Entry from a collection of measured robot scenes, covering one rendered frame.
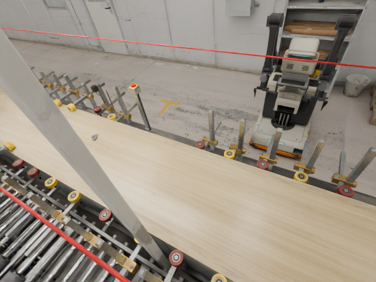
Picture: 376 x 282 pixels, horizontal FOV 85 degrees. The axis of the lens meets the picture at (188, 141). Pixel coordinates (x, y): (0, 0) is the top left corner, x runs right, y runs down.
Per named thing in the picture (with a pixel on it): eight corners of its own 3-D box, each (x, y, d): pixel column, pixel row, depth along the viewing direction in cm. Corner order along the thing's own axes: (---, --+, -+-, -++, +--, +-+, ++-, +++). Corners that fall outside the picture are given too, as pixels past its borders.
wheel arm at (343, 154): (339, 153, 158) (341, 150, 155) (344, 155, 157) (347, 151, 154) (334, 201, 134) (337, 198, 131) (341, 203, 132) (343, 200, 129)
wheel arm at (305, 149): (304, 143, 167) (305, 139, 164) (308, 144, 166) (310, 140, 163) (294, 186, 143) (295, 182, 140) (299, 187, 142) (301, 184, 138)
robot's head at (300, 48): (291, 44, 183) (292, 36, 170) (318, 46, 175) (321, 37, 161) (286, 60, 184) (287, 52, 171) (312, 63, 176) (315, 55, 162)
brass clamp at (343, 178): (331, 175, 146) (334, 172, 143) (354, 182, 141) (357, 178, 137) (330, 183, 143) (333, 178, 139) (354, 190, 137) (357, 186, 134)
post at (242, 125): (238, 158, 182) (241, 116, 147) (241, 159, 180) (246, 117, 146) (236, 161, 180) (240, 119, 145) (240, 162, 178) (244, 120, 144)
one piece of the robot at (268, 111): (264, 112, 293) (276, 54, 233) (307, 121, 271) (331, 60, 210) (258, 127, 274) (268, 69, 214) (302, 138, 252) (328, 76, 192)
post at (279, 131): (266, 168, 173) (277, 126, 138) (271, 169, 171) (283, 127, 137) (265, 171, 171) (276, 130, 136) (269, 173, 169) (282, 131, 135)
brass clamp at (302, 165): (294, 163, 156) (296, 159, 152) (314, 169, 150) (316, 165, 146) (292, 169, 152) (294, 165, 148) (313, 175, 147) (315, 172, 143)
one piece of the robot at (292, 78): (276, 88, 209) (281, 67, 194) (306, 92, 198) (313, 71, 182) (272, 96, 200) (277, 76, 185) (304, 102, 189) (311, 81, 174)
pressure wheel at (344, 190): (346, 196, 134) (354, 186, 126) (346, 206, 130) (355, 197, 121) (332, 191, 137) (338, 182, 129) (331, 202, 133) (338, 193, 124)
